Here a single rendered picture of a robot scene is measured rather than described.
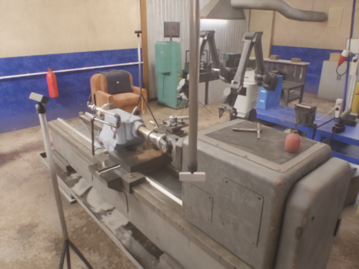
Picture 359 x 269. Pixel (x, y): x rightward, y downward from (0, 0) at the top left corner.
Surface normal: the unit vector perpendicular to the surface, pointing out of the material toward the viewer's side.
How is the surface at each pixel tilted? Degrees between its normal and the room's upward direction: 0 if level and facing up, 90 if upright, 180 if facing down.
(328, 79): 90
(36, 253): 0
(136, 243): 0
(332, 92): 90
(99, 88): 90
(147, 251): 0
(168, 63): 90
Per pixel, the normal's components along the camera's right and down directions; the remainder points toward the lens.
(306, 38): -0.75, 0.24
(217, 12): 0.65, 0.14
